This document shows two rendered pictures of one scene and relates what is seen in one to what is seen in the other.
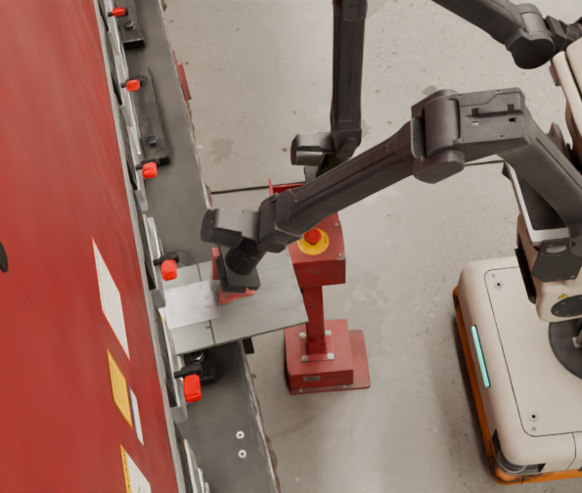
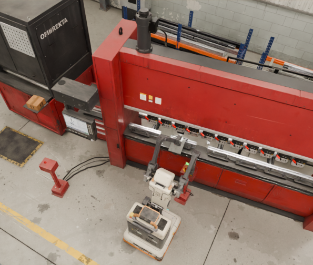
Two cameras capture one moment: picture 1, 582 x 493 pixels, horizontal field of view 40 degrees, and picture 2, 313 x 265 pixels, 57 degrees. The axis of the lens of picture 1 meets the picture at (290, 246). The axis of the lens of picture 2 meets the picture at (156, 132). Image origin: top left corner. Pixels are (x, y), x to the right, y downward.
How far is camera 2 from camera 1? 333 cm
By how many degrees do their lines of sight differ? 59
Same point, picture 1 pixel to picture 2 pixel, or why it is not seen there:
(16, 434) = (139, 77)
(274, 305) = (172, 148)
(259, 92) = (254, 224)
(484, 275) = (175, 217)
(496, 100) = (161, 139)
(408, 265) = (192, 222)
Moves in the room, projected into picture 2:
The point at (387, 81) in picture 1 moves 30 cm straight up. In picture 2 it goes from (243, 253) to (249, 246)
